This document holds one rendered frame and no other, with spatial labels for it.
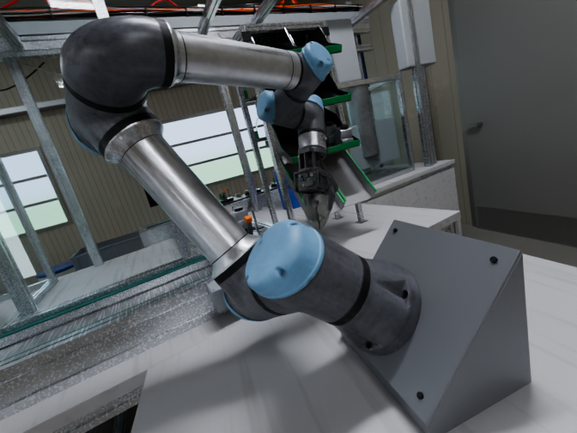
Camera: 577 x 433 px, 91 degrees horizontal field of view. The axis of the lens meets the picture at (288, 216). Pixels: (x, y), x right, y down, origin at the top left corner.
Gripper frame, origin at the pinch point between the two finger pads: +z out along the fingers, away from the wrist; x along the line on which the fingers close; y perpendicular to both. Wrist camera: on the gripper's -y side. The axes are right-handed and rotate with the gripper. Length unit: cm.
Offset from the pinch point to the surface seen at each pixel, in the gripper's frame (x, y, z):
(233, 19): -79, -54, -150
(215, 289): -19.8, 19.1, 15.2
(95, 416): -38, 36, 39
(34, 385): -47, 44, 32
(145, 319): -35.3, 27.3, 21.3
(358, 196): 0.1, -33.6, -13.7
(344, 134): 0.3, -23.5, -34.6
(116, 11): -117, 0, -133
